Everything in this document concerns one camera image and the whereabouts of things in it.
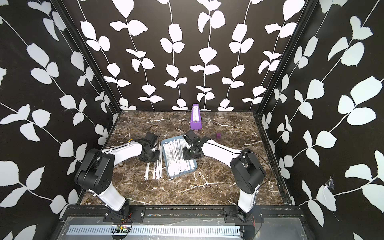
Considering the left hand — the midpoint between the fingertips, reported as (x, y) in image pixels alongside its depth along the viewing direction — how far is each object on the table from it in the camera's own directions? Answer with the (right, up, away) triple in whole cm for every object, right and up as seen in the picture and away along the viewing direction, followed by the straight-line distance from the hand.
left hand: (156, 157), depth 94 cm
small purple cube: (+42, +13, +10) cm, 45 cm away
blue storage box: (+24, -2, -2) cm, 25 cm away
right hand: (+18, +3, -6) cm, 19 cm away
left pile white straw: (+2, -8, -6) cm, 10 cm away
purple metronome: (+26, +22, +13) cm, 36 cm away
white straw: (+13, -3, -3) cm, 13 cm away
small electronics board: (-11, -30, -23) cm, 39 cm away
